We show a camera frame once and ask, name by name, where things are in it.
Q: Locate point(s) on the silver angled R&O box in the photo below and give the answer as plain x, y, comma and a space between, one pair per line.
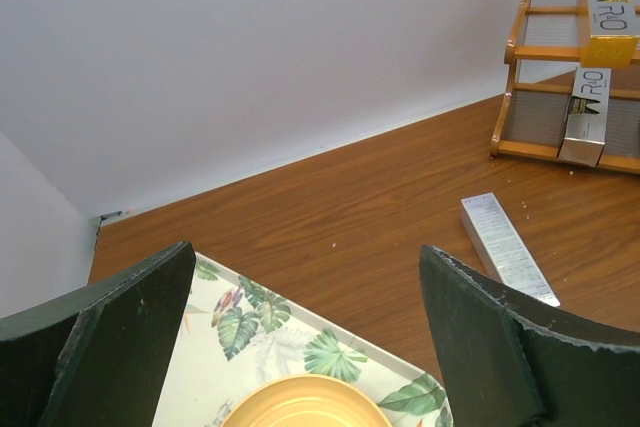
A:
586, 117

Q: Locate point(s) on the silver toothpaste box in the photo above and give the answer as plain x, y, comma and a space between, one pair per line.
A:
501, 250

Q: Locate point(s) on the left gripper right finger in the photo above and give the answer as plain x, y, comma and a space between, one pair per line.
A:
508, 359

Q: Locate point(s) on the gold R&O box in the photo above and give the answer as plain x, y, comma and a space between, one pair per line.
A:
608, 32

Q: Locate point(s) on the wooden tiered shelf rack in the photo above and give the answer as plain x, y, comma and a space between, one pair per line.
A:
542, 55

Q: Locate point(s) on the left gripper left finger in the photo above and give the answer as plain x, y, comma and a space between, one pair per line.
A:
97, 356

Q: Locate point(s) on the orange round plate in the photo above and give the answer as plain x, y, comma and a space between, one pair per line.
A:
307, 400

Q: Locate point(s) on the floral leaf pattern tray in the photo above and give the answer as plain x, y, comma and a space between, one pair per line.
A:
237, 336

